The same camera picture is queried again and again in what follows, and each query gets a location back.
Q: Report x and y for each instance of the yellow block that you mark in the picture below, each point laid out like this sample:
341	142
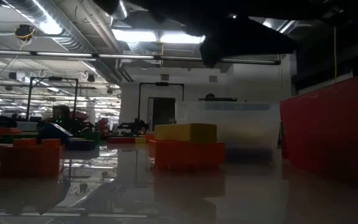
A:
185	132
140	140

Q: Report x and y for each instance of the orange studded block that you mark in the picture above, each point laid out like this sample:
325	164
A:
188	155

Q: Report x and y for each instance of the red long block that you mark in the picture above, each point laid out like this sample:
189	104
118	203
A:
120	140

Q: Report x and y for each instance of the small orange block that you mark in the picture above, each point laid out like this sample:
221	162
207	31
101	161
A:
30	161

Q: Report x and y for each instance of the black background robot arm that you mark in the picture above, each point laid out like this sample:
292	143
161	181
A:
134	126

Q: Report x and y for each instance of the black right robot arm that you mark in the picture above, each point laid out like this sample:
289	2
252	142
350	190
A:
172	9

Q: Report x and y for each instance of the ceiling light panel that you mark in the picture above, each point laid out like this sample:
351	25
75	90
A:
180	38
134	35

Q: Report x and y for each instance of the person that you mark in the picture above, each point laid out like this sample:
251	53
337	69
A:
61	113
210	96

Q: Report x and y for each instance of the clear plastic bin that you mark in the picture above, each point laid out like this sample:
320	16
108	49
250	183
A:
244	124

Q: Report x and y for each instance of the dark door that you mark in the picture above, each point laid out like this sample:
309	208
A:
163	113

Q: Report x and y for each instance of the red plastic tray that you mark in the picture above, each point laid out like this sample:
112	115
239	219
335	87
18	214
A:
331	130

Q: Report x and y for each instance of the silver horizontal bar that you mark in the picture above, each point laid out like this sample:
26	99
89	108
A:
120	56

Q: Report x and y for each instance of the red studded block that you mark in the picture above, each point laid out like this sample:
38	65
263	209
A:
149	137

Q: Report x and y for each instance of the red background object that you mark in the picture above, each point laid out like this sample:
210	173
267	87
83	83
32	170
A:
102	126

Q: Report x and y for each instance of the grey wall vent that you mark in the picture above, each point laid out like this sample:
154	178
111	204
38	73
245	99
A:
213	78
165	77

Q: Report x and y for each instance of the round silver duct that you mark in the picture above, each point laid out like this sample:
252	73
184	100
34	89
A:
120	11

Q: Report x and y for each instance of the corrugated silver duct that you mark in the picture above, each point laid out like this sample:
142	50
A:
70	42

